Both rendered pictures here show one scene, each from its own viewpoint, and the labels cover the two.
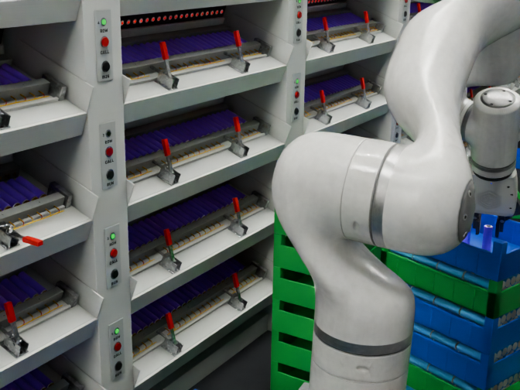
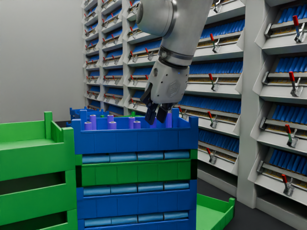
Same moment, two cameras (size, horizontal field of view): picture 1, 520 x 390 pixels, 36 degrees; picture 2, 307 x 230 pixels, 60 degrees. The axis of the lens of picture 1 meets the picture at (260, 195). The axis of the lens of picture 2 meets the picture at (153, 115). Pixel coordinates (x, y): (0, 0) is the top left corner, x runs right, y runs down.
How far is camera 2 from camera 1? 1.29 m
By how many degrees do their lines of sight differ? 59
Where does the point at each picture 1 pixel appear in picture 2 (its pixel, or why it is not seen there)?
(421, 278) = (124, 174)
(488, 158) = (190, 45)
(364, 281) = not seen: outside the picture
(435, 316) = (143, 201)
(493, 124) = (204, 9)
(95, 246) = not seen: outside the picture
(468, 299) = (173, 172)
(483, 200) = (169, 90)
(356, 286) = not seen: outside the picture
